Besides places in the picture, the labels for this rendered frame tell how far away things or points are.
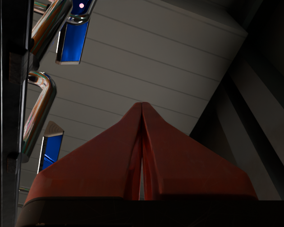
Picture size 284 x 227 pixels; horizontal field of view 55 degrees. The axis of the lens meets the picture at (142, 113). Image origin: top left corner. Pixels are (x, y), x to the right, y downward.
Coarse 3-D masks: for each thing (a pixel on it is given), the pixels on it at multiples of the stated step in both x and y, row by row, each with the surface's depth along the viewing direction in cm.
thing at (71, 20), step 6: (36, 0) 61; (90, 0) 70; (96, 0) 73; (36, 6) 61; (42, 6) 61; (48, 6) 61; (84, 6) 68; (90, 6) 68; (36, 12) 63; (42, 12) 62; (84, 12) 65; (90, 12) 67; (72, 18) 62; (78, 18) 63; (84, 18) 64; (72, 24) 64; (78, 24) 65
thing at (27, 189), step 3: (21, 186) 115; (21, 189) 114; (24, 189) 114; (27, 189) 115; (24, 192) 115; (27, 192) 115; (18, 204) 124; (21, 204) 124; (18, 207) 124; (21, 207) 124
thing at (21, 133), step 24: (0, 0) 19; (24, 0) 20; (0, 24) 20; (24, 24) 22; (0, 48) 22; (24, 48) 23; (0, 72) 23; (0, 96) 25; (24, 96) 27; (0, 120) 27; (24, 120) 30; (0, 144) 30; (0, 168) 33; (0, 192) 37; (0, 216) 42
